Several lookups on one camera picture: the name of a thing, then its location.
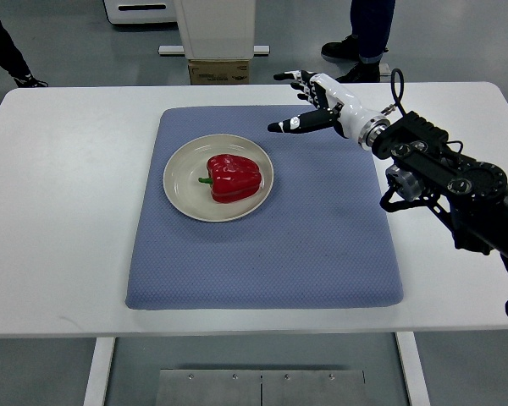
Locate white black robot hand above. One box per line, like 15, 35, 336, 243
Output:
268, 70, 390, 149

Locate red bell pepper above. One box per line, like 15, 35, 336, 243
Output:
198, 154, 262, 203

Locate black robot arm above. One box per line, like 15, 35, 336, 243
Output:
367, 112, 508, 273

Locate cream round plate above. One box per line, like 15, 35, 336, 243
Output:
163, 134, 274, 222

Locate person legs in jeans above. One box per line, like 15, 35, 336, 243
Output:
321, 0, 396, 84

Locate blue fabric mat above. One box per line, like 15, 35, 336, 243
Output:
126, 106, 403, 310

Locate cardboard box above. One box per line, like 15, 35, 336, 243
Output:
188, 60, 250, 85

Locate white right table leg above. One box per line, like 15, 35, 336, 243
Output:
395, 332, 431, 406

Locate white table leg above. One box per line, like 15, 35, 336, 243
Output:
82, 337, 115, 406
395, 332, 431, 406

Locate white machine base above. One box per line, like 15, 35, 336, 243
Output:
103, 0, 177, 25

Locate white left table leg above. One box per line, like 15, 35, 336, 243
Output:
82, 337, 115, 406

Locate person legs black trousers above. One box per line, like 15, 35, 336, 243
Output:
0, 20, 48, 88

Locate black cable loop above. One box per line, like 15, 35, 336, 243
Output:
380, 68, 409, 118

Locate white pedestal column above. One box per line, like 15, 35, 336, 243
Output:
174, 0, 256, 60

